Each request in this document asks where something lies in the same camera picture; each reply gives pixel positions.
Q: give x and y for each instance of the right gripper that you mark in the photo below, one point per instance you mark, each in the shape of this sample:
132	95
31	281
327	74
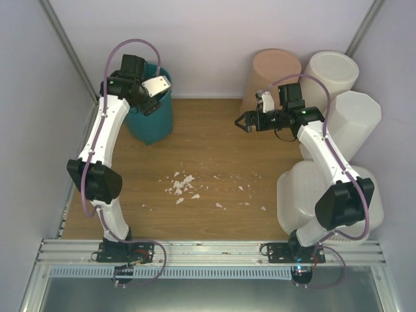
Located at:
249	116

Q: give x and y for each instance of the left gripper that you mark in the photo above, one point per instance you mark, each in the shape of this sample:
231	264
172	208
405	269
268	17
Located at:
148	108

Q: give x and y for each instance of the teal plastic bin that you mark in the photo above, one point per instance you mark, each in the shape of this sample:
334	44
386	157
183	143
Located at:
154	127

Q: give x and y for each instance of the pink plastic bin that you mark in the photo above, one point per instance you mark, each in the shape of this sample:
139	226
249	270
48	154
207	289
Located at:
268	66

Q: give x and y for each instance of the white rectangular basin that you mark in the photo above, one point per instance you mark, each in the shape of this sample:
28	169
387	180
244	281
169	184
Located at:
299	189

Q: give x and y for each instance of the large white round bin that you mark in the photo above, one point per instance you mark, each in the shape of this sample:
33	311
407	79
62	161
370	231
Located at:
336	71

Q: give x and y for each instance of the white faceted bin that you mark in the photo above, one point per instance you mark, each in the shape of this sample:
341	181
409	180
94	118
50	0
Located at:
353	117

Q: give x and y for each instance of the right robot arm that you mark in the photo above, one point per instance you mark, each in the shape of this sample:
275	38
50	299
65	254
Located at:
343	209

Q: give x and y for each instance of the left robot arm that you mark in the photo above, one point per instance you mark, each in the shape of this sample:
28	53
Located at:
92	173

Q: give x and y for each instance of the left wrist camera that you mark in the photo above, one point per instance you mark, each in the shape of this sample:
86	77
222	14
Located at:
156	85

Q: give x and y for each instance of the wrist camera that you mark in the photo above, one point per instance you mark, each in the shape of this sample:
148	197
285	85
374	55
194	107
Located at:
156	85
265	102

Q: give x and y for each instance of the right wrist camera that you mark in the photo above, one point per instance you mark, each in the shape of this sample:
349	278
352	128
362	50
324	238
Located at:
265	102

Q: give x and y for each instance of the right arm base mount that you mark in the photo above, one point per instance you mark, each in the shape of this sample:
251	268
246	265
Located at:
281	252

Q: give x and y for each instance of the left aluminium frame post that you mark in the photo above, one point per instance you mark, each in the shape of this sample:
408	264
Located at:
67	45

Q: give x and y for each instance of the aluminium frame post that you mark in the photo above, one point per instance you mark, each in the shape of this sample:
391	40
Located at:
365	26
67	45

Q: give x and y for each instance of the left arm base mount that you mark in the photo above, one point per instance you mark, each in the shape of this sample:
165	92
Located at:
117	252

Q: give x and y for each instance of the right aluminium frame post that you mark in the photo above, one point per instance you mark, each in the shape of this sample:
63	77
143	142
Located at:
365	26

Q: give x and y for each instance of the aluminium front rail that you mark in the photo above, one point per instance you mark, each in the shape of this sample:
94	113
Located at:
184	253

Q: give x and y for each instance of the grey slotted cable duct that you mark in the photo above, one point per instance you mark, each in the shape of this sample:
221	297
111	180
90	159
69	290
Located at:
173	272

